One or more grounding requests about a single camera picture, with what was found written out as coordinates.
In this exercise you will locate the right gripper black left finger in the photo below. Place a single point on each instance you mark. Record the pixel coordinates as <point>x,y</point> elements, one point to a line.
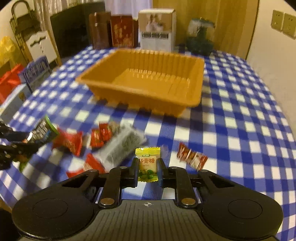
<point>115,181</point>

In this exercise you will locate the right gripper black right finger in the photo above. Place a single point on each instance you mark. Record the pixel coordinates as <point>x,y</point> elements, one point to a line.
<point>178,179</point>

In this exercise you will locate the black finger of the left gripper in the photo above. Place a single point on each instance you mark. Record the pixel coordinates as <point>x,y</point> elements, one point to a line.
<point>17,152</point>
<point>10,135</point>

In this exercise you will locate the red white candy packet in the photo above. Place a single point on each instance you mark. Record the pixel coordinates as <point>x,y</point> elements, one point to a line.
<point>194,159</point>

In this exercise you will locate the small red candy packet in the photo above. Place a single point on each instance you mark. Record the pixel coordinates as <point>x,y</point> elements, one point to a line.
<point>90,163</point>

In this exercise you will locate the yellow green candy packet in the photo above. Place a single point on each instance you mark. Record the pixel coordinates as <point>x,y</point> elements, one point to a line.
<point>148,163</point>

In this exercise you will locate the grey seaweed snack packet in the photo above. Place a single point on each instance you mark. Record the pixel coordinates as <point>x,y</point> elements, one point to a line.
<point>120,146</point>

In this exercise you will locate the black green snack bar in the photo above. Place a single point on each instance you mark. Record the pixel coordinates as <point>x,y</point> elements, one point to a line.
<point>43,133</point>

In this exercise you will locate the red candy packet pair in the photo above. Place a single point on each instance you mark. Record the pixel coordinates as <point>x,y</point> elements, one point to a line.
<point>103,134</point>

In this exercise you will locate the large red snack packet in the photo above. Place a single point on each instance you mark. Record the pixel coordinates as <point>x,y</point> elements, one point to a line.
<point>72,141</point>

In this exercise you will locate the red bag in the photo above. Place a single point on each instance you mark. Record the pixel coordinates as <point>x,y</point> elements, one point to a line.
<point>9,81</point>

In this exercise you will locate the blue milk carton box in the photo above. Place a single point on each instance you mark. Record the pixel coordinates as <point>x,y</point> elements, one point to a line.
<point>35,73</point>

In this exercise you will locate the blue white checkered tablecloth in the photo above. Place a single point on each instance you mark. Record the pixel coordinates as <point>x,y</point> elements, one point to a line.
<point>238,125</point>

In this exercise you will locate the yellow plastic bag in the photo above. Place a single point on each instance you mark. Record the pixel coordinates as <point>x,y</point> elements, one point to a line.
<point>8,52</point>

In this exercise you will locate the orange plastic tray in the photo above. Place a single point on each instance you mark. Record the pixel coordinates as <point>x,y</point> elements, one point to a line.
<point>162,82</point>

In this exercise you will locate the white wooden chair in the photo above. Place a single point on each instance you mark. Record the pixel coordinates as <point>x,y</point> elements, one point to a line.
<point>40,44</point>

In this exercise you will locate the black metal rack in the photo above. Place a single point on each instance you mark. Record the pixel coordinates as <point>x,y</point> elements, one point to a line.
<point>23,27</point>

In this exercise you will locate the pink curtain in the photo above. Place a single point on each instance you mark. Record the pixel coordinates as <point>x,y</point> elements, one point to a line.
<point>45,9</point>

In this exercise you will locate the green glass jar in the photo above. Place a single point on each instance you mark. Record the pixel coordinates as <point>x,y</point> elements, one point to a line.
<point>200,36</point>

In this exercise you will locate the brown cylindrical tin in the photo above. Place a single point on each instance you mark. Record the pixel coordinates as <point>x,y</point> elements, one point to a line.
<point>100,30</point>

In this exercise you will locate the red gift box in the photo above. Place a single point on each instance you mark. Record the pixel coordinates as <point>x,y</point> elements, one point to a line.
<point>124,31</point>

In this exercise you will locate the white product box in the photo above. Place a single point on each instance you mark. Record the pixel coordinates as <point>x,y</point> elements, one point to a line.
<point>157,28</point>

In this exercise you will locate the wooden door panel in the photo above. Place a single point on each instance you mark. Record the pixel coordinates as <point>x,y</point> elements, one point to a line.
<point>234,21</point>

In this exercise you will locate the double wall socket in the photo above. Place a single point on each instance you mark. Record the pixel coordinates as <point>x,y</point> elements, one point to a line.
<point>284,23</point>

